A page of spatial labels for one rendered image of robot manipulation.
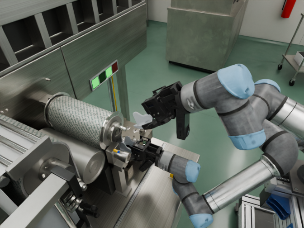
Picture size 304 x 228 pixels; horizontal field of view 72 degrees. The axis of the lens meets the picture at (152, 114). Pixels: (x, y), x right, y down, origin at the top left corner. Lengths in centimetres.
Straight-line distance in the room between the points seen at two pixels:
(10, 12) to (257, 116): 77
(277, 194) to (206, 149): 110
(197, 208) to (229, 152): 163
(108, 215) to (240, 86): 76
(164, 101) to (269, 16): 461
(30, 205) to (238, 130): 43
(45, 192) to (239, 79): 42
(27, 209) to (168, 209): 66
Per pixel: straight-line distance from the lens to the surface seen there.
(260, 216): 189
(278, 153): 86
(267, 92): 60
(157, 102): 55
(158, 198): 100
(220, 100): 47
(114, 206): 100
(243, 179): 84
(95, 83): 116
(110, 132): 74
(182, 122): 57
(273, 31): 516
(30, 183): 60
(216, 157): 234
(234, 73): 45
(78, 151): 76
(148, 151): 83
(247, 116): 49
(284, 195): 144
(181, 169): 80
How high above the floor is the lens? 180
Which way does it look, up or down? 42 degrees down
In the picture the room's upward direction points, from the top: straight up
